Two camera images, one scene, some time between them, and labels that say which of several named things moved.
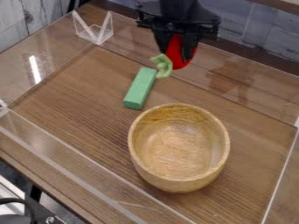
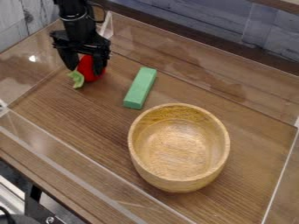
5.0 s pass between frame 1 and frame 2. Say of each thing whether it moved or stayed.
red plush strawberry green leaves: moved
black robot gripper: moved
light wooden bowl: stayed
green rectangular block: stayed
